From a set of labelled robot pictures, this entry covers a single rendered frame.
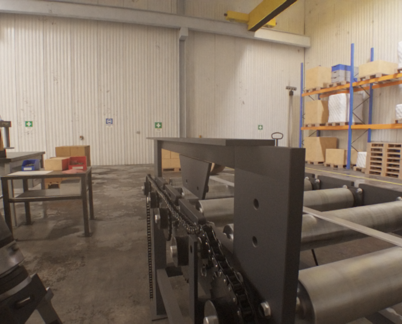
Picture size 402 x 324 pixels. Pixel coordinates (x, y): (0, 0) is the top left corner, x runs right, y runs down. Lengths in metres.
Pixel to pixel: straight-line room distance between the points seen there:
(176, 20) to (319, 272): 11.32
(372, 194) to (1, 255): 1.41
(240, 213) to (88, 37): 11.39
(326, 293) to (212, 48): 12.06
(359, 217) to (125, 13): 10.96
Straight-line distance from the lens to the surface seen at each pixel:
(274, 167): 0.37
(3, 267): 0.57
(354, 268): 0.61
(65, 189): 3.33
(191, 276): 0.58
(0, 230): 0.57
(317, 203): 1.26
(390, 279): 0.65
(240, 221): 0.48
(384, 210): 1.14
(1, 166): 5.00
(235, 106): 12.22
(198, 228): 0.55
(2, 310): 0.56
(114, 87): 11.13
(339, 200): 1.36
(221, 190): 1.33
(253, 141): 0.41
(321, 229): 0.89
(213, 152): 0.66
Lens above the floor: 1.17
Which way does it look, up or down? 6 degrees down
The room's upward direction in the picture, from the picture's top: straight up
